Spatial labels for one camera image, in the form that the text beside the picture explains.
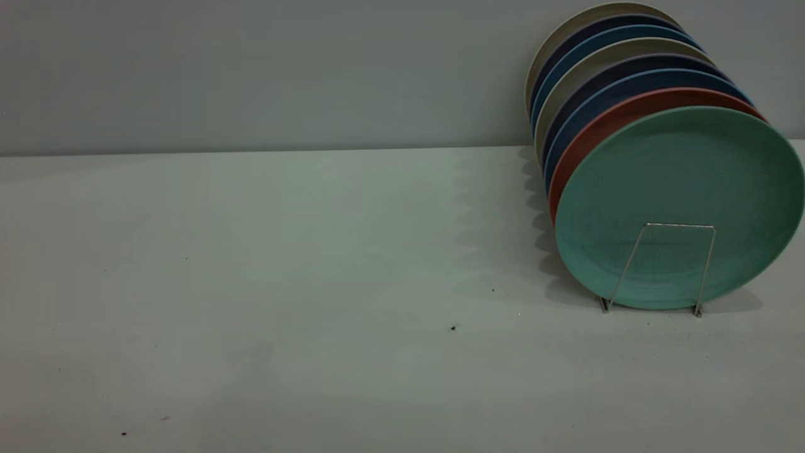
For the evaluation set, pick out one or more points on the green round plate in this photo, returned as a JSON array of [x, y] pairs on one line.
[[679, 189]]

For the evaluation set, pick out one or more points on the beige round plate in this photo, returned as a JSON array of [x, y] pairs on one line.
[[619, 8], [648, 46]]

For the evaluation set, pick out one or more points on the blue round plate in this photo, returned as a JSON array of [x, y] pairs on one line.
[[641, 33], [673, 79]]

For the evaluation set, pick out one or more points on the dark purple round plate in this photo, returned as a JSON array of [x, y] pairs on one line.
[[660, 63], [635, 20]]

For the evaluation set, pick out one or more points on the pink round plate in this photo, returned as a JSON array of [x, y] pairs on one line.
[[660, 97]]

